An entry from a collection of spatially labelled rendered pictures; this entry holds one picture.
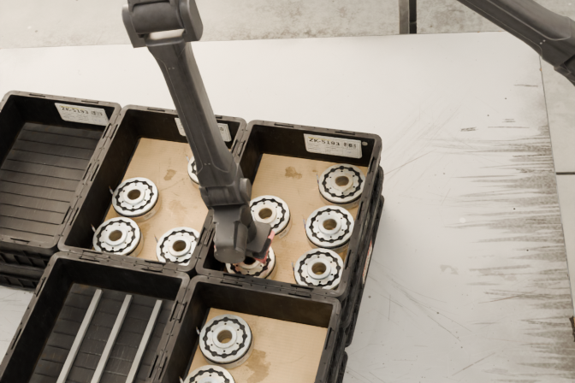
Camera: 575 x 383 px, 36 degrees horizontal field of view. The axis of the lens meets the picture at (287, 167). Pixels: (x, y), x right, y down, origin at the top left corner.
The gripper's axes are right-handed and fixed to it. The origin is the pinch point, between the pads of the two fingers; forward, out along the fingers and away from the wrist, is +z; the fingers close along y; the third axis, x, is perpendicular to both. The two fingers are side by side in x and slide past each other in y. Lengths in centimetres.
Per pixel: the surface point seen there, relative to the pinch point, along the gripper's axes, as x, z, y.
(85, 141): 21, 5, -51
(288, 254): 4.4, 4.2, 6.4
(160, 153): 22.4, 5.2, -31.6
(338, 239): 8.9, 1.5, 16.0
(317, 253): 4.7, 1.3, 12.9
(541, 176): 46, 19, 52
